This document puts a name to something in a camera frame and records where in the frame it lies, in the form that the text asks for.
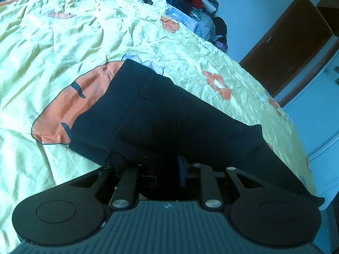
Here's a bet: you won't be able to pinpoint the black pants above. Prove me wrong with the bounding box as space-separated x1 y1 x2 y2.
69 59 325 206

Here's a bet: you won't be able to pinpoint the yellow floral quilt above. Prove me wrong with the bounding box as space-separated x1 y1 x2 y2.
1 0 316 253

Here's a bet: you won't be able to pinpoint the brown wooden door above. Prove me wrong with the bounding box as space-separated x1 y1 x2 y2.
240 0 333 97

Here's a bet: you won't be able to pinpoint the pile of clothes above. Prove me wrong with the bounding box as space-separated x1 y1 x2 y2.
166 0 228 52

